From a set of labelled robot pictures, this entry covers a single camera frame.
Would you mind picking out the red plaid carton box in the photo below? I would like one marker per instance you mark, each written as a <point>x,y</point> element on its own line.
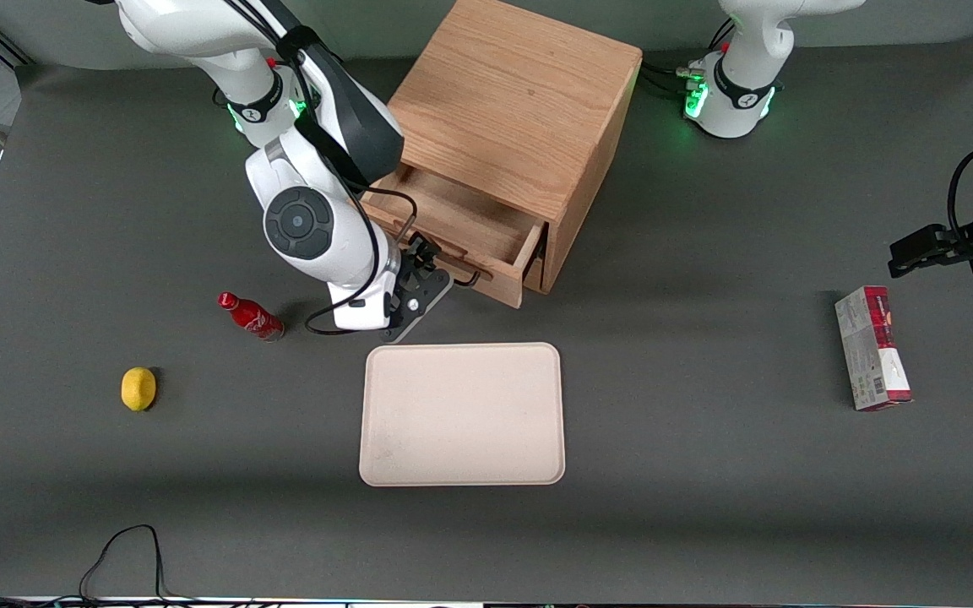
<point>871,355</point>

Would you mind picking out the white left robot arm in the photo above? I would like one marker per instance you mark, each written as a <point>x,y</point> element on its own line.
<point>740,51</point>

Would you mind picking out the red soda bottle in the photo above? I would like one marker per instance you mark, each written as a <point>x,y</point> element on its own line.
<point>252,318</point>

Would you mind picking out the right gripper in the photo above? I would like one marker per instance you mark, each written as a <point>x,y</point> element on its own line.
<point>421,252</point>

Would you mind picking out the yellow lemon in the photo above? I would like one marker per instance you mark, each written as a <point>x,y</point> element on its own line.
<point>138,389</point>

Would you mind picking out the wooden drawer cabinet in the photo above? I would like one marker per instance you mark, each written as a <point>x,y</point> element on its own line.
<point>520,93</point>

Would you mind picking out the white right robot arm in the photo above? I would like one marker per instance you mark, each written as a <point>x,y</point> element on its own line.
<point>339,257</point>

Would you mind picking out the beige plastic tray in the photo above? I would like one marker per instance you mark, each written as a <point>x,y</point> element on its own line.
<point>461,414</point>

